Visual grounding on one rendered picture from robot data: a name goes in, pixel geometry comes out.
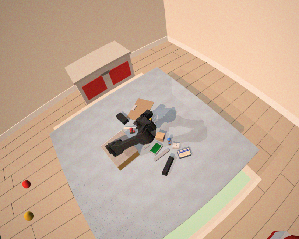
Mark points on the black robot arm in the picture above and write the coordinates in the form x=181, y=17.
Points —
x=145, y=135

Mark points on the peach stamp pad tin with blue label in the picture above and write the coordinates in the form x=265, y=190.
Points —
x=184, y=153

